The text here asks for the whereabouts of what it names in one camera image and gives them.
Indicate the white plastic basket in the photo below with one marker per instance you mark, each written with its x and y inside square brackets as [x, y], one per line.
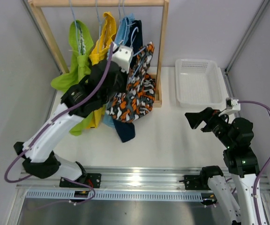
[198, 83]

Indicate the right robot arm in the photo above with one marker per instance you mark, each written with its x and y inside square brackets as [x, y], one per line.
[242, 164]

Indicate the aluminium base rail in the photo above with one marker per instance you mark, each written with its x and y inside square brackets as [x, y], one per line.
[132, 178]

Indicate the yellow shorts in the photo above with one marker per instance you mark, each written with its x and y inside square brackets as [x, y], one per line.
[99, 53]

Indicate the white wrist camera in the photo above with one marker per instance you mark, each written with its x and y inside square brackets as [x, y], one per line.
[122, 56]
[232, 106]

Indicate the slotted cable duct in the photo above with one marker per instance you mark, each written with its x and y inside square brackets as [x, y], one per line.
[122, 195]

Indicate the blue hanger of camouflage shorts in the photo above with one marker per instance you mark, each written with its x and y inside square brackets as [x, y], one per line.
[137, 58]

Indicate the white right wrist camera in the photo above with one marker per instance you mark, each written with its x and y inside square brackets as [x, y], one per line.
[232, 106]

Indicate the blue hanger of green shorts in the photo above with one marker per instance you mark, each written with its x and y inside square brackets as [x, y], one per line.
[77, 30]

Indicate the navy blue shorts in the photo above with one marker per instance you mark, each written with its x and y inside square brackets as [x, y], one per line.
[126, 131]

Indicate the orange camouflage patterned shorts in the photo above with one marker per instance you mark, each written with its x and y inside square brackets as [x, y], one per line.
[139, 96]

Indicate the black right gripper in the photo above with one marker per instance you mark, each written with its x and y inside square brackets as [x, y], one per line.
[209, 115]

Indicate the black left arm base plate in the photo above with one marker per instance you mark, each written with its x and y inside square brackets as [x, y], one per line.
[91, 179]

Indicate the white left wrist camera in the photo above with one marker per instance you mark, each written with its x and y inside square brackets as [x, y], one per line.
[122, 56]

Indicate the blue hanger of light shorts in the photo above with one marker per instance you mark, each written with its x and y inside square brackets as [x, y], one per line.
[120, 2]

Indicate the lime green shorts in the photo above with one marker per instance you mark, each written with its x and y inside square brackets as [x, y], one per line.
[79, 65]

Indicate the light blue shorts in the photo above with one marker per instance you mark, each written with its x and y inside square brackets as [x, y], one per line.
[120, 39]

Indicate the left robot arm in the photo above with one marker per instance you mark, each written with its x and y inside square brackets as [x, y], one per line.
[77, 103]

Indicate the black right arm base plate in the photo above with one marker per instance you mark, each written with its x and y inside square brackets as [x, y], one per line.
[194, 182]

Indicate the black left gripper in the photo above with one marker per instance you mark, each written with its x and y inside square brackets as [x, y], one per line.
[123, 88]

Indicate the wooden clothes rack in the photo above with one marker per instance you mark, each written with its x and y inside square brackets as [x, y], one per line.
[36, 8]

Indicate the blue hanger of yellow shorts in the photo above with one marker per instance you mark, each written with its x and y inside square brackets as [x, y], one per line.
[100, 24]

